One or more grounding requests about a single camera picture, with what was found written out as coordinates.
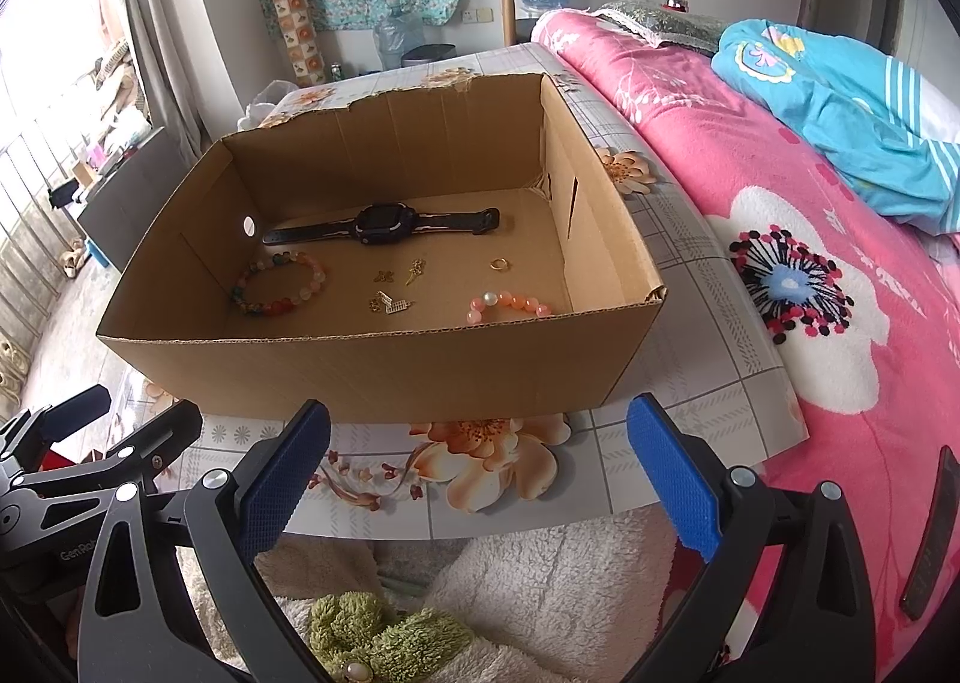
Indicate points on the gold pendant charm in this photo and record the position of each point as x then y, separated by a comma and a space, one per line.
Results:
415, 271

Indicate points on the blue plastic box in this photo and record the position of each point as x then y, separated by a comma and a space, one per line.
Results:
97, 252

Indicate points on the pile of household clutter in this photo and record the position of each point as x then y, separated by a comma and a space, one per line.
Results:
112, 98

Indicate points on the wall socket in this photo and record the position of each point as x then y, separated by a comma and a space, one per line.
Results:
478, 16

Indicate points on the grey curtain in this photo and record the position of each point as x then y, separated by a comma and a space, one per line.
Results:
150, 16

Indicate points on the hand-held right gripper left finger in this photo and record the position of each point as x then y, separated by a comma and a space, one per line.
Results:
285, 488

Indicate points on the green fluffy cloth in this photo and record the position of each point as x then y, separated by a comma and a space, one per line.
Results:
390, 642

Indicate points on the cardboard box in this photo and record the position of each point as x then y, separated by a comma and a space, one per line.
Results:
375, 376

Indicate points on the grey-green pillow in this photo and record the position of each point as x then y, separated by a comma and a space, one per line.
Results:
667, 27

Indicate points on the rolled patterned mat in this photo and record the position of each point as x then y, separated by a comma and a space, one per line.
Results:
298, 31

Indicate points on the floral tablecloth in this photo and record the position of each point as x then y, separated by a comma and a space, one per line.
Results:
675, 368

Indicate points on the black wrist watch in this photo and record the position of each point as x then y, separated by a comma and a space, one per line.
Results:
379, 220

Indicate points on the white plastic bag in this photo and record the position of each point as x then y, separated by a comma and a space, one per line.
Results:
266, 102

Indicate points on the dark cabinet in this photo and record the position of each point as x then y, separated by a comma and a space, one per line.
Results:
127, 203

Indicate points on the metal balcony railing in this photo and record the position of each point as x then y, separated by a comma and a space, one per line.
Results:
22, 218

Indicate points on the beige slippers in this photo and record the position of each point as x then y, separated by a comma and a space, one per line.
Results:
73, 259

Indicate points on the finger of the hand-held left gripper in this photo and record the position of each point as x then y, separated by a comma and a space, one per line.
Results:
161, 439
71, 412

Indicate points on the clear water jug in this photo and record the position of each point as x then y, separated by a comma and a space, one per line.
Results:
397, 38

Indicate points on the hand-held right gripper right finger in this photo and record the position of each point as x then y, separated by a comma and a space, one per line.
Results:
675, 488

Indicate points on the dark trash can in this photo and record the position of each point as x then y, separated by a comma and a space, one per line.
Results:
427, 56

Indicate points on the blue striped blanket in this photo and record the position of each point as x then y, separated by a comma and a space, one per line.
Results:
825, 98

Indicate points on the pink floral quilt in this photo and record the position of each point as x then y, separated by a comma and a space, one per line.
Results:
750, 151

